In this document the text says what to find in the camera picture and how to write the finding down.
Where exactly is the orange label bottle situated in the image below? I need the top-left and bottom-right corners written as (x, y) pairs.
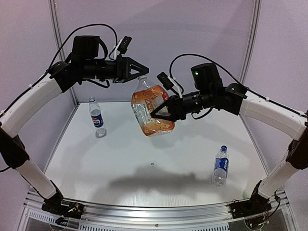
top-left (130, 75), bottom-right (175, 137)

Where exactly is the Pepsi bottle blue label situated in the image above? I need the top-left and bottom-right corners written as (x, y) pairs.
top-left (89, 96), bottom-right (107, 138)

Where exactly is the clear bottle blue text label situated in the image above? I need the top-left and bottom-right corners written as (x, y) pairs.
top-left (211, 145), bottom-right (229, 187)

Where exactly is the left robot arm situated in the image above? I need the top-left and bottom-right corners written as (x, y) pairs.
top-left (0, 35), bottom-right (149, 218)

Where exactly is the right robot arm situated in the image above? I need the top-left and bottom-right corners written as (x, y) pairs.
top-left (151, 62), bottom-right (308, 218)

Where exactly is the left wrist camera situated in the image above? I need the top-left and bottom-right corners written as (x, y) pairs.
top-left (113, 36), bottom-right (132, 59)

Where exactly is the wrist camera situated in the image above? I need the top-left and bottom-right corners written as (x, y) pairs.
top-left (157, 72), bottom-right (184, 99)
top-left (113, 36), bottom-right (132, 59)

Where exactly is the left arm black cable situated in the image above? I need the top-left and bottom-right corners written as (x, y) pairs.
top-left (0, 23), bottom-right (118, 173)

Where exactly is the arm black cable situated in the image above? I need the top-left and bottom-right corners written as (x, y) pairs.
top-left (169, 53), bottom-right (306, 118)
top-left (0, 23), bottom-right (118, 173)

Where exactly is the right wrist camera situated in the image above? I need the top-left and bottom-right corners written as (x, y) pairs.
top-left (157, 72), bottom-right (184, 99)

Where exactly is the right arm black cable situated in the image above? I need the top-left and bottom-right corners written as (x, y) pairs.
top-left (169, 53), bottom-right (306, 118)

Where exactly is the left corner aluminium post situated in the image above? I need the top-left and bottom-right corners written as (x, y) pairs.
top-left (49, 0), bottom-right (80, 106)

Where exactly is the corner aluminium post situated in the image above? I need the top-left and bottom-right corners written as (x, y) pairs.
top-left (49, 0), bottom-right (80, 106)
top-left (232, 0), bottom-right (262, 84)

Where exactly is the right corner aluminium post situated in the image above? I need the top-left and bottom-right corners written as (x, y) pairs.
top-left (232, 0), bottom-right (262, 84)

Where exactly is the aluminium table frame rail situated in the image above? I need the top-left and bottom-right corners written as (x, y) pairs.
top-left (15, 191), bottom-right (296, 231)

